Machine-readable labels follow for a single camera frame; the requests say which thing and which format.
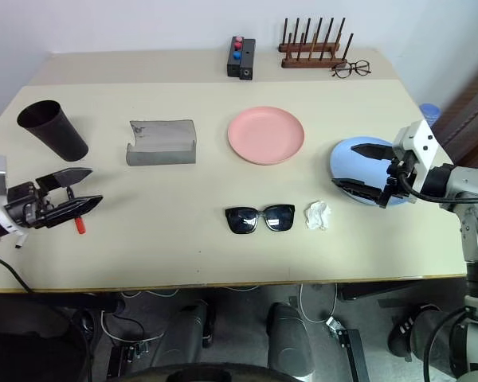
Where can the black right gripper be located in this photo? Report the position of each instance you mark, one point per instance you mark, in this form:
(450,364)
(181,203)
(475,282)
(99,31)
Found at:
(400,175)

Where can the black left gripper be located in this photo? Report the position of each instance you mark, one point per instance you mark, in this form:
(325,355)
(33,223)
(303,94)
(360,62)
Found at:
(26,205)

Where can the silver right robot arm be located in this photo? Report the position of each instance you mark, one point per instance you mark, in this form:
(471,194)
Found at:
(468,179)

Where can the light blue plate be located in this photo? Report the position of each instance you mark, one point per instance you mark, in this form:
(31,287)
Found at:
(350,163)

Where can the red capped marker pen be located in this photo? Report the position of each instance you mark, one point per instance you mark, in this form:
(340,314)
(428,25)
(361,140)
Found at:
(81,225)

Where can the black plastic cup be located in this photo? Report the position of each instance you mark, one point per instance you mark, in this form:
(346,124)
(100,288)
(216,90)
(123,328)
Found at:
(56,131)

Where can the crumpled white tissue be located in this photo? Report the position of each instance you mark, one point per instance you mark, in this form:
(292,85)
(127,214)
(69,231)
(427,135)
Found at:
(316,215)

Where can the translucent blue bottle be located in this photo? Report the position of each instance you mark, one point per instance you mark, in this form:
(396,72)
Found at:
(430,113)

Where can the dark thin-framed eyeglasses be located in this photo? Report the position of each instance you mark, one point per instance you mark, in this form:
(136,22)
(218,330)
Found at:
(362,67)

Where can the pink round plate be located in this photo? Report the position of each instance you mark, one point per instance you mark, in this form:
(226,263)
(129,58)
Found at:
(267,135)

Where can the brown wooden peg rack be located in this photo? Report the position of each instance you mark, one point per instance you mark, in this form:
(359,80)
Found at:
(314,63)

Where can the black table support beam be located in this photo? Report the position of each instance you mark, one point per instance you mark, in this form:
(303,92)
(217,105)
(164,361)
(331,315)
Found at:
(378,290)

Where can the black sunglasses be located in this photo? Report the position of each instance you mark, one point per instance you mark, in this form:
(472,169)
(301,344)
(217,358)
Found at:
(243,219)

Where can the black shoe white stripes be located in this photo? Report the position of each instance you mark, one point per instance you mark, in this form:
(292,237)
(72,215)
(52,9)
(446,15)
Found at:
(402,330)

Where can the black box with round holes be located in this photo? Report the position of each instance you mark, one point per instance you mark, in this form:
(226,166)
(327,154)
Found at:
(247,59)

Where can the black bulky object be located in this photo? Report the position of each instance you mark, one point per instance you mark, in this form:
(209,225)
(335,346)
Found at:
(24,350)

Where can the black box with coloured knobs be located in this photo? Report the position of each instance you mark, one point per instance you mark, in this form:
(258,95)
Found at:
(234,67)

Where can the black power strip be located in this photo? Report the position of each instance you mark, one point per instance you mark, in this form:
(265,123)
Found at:
(123,358)

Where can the grey rounded shell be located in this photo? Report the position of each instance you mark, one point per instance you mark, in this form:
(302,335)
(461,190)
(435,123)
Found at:
(287,338)
(191,330)

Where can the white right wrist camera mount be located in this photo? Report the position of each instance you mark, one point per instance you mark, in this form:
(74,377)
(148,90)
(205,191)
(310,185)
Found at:
(422,147)

